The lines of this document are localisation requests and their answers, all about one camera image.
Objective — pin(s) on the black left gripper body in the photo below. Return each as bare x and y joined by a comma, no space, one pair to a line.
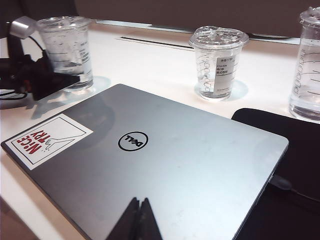
22,75

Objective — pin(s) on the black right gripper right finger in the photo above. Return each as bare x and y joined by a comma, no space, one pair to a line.
148,222

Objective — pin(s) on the wide brown desk partition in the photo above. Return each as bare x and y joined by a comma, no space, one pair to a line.
175,12

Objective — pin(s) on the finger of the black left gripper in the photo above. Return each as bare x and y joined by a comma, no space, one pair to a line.
60,81
73,65

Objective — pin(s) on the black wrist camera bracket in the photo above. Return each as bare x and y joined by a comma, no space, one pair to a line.
13,47

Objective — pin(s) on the silver Dell laptop with sticker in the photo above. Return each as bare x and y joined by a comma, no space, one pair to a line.
187,162

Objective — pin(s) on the tall clear cup with logo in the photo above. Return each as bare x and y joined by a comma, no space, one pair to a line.
307,75

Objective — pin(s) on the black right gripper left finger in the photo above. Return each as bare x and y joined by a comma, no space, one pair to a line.
130,222

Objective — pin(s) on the clear plastic cup with lines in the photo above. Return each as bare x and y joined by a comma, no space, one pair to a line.
65,45

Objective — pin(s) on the black mouse pad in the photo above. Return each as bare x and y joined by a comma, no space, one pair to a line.
305,150

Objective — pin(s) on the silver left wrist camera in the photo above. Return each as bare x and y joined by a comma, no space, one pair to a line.
22,27

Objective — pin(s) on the small clear cup with label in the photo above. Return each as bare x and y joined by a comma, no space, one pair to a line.
207,75

